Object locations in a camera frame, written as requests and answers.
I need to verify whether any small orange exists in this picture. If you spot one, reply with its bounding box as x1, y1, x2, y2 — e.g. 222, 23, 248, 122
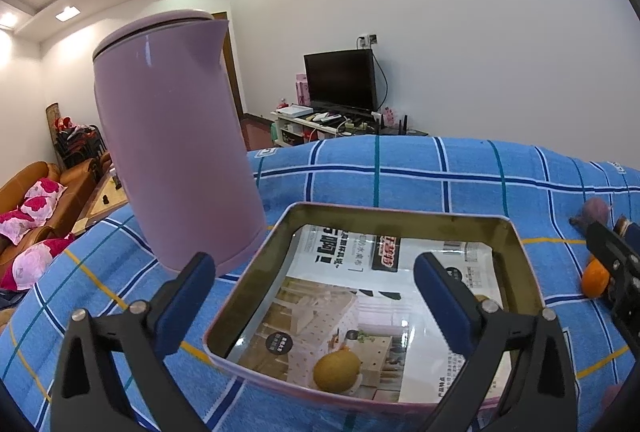
580, 255, 611, 299

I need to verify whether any yellow-brown kiwi fruit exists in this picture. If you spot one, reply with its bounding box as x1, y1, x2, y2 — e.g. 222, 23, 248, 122
312, 348, 361, 394

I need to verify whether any small cut dark chestnut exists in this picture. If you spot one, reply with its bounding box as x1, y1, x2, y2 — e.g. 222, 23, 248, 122
614, 215, 640, 250

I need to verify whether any purple round fruit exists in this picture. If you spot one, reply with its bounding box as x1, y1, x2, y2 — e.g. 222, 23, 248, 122
570, 197, 611, 235

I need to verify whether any pink floral cushion front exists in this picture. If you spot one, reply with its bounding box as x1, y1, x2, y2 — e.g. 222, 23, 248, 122
0, 233, 75, 291

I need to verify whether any pink floral cushion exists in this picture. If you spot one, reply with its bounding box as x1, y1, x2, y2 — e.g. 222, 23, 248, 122
1, 177, 66, 245
0, 233, 75, 291

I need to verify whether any wooden coffee table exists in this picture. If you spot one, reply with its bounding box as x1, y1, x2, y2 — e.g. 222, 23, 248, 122
72, 170, 128, 237

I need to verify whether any printed paper liner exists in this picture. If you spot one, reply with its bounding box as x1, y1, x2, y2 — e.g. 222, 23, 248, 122
228, 225, 501, 404

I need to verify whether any orange leather sofa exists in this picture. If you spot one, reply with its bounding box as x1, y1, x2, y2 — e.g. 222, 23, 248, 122
1, 158, 111, 271

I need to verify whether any pink metal tin tray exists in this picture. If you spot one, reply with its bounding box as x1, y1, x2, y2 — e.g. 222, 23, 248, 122
204, 202, 542, 414

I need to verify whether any lilac electric kettle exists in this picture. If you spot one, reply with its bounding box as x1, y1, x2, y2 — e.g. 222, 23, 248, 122
92, 10, 266, 276

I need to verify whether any dark clutter rack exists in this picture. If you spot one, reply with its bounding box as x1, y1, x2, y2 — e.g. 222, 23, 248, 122
53, 118, 106, 170

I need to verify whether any black wifi router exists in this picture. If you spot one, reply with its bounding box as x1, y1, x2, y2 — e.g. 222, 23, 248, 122
378, 114, 428, 137

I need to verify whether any white tv stand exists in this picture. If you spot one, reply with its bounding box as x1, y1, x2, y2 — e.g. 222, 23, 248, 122
272, 111, 378, 147

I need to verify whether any black television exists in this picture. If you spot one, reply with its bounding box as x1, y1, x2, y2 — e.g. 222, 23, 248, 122
304, 49, 378, 112

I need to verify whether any pink box beside television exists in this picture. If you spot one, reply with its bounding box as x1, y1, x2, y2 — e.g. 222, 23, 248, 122
295, 73, 310, 106

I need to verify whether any brown wooden door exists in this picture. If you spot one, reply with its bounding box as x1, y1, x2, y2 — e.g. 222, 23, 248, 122
213, 11, 244, 121

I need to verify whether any wall power socket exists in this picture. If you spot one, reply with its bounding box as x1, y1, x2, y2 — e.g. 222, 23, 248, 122
356, 34, 378, 49

